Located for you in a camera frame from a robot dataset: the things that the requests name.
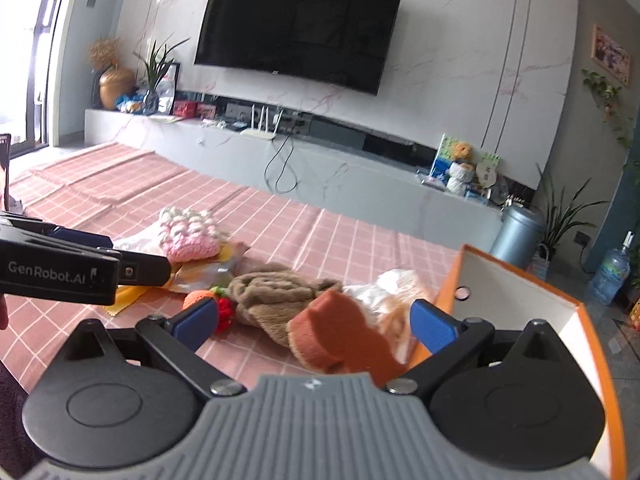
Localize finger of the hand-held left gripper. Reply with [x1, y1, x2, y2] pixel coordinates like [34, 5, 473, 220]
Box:
[113, 250, 173, 289]
[0, 211, 116, 252]

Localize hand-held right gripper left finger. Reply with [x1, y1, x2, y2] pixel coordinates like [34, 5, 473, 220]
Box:
[64, 299, 247, 402]

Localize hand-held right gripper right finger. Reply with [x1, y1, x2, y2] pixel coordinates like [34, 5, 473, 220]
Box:
[382, 299, 577, 407]

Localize yellow label plastic packet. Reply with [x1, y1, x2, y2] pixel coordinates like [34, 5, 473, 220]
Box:
[167, 241, 249, 295]

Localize orange-rimmed white box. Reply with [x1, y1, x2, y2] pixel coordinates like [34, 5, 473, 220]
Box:
[429, 243, 629, 480]

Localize orange crochet carrot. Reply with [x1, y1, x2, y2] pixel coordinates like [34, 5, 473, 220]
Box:
[183, 287, 221, 312]

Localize red crochet strawberry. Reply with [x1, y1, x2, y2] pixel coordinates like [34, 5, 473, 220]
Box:
[210, 285, 239, 334]

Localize yellow cloth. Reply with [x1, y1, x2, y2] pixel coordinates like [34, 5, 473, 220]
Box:
[102, 282, 187, 320]

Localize pink and white knitted item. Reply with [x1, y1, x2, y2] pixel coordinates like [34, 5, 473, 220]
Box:
[158, 205, 231, 264]

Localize clear plastic bag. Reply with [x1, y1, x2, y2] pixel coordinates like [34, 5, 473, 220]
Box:
[342, 268, 437, 367]

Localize pink checked tablecloth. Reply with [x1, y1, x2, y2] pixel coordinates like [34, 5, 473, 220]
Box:
[0, 141, 467, 397]

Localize rust orange plush item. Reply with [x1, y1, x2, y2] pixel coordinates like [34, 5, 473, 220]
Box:
[287, 290, 409, 389]

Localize woven basket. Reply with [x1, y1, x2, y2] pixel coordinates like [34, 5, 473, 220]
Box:
[529, 243, 551, 281]

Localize grey metal trash can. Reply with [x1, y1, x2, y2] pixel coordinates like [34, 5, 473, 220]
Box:
[488, 202, 547, 271]

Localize blue snack bags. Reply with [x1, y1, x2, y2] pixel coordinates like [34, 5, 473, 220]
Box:
[115, 92, 146, 114]

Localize white knitted pot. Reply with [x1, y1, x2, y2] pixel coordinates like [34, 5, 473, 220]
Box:
[446, 161, 476, 195]

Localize gold vase with dried flowers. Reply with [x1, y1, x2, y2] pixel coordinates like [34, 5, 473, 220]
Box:
[87, 36, 136, 111]

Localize round hand fan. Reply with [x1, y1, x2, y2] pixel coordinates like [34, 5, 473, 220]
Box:
[474, 159, 501, 189]

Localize long leaf potted plant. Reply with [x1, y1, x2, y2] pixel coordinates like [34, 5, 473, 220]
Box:
[534, 162, 609, 261]

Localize grey marble television cabinet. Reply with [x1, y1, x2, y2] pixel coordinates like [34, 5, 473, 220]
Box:
[83, 106, 504, 267]

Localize brown teddy bear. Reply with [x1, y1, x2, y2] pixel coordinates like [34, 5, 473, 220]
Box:
[449, 140, 475, 164]

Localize white router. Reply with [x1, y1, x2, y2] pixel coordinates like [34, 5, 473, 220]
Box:
[239, 103, 285, 141]

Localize blue water bottle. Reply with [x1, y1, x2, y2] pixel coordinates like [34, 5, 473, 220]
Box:
[587, 232, 636, 306]

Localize green plant in glass vase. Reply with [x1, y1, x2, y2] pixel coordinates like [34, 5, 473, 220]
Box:
[132, 35, 191, 114]

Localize hanging ivy plant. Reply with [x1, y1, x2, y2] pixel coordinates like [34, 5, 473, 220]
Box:
[580, 68, 636, 149]

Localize black cable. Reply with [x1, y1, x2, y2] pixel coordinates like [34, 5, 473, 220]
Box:
[263, 135, 301, 194]

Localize black picture frame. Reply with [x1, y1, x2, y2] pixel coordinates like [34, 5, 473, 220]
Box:
[158, 62, 182, 114]

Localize black wall television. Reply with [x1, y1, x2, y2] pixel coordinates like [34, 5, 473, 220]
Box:
[193, 0, 404, 96]

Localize framed wall picture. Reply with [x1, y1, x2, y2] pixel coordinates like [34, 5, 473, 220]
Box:
[590, 23, 632, 87]

